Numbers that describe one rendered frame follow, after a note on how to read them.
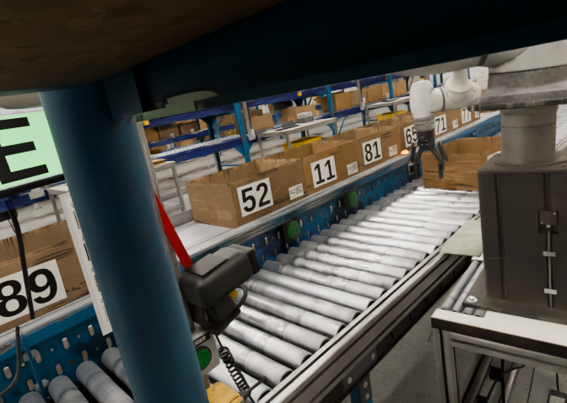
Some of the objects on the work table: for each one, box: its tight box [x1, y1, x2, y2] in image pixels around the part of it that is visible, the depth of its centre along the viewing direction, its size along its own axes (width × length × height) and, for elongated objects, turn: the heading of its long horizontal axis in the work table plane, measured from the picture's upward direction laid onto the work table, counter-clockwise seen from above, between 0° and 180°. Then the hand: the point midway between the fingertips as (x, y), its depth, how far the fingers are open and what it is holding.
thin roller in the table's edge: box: [451, 262, 483, 313], centre depth 106 cm, size 2×28×2 cm, turn 178°
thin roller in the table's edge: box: [440, 261, 479, 311], centre depth 107 cm, size 2×28×2 cm, turn 178°
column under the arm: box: [462, 150, 567, 325], centre depth 94 cm, size 26×26×33 cm
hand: (429, 174), depth 183 cm, fingers open, 10 cm apart
